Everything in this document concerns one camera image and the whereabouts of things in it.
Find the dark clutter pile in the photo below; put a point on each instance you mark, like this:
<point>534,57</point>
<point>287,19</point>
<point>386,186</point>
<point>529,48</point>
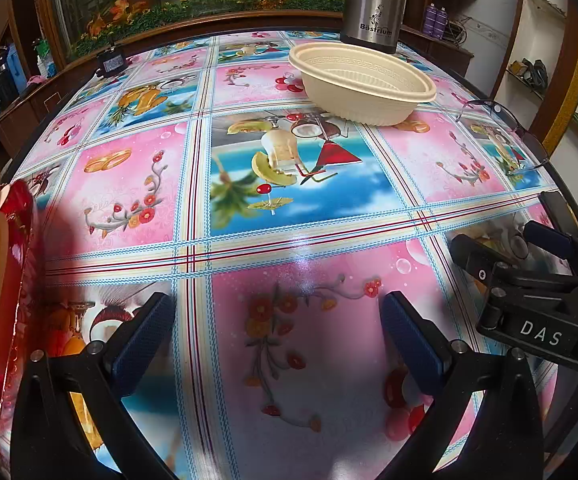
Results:
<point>531,74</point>

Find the pink cloth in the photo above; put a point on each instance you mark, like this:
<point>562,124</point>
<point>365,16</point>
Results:
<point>34,80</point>

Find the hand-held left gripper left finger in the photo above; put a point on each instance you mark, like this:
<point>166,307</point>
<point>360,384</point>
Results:
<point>144,340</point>

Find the printed fruit floral tablecloth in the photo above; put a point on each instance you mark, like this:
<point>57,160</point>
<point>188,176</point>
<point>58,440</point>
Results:
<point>289,170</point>

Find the black power adapter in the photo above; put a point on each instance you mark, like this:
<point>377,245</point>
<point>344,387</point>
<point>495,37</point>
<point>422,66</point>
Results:
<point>111,62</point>

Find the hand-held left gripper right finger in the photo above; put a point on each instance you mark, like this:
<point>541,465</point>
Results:
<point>414,345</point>

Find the large red scalloped plate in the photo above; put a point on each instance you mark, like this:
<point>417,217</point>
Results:
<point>19,260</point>

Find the purple spray can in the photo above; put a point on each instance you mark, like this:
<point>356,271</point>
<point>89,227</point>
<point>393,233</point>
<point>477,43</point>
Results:
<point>430,20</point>
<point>441,22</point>

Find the stainless steel thermos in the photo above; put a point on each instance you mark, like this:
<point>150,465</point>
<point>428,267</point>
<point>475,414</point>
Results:
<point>374,10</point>

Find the blue plastic container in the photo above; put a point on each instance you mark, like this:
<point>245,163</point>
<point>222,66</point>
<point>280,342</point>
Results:
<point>14,65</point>

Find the green white bottle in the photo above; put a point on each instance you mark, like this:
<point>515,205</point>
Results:
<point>44,55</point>

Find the thin-framed eyeglasses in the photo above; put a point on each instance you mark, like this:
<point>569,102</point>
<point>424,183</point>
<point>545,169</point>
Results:
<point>489,111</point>

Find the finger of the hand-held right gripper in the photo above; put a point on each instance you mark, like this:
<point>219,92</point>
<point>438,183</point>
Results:
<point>549,240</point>
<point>474,257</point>

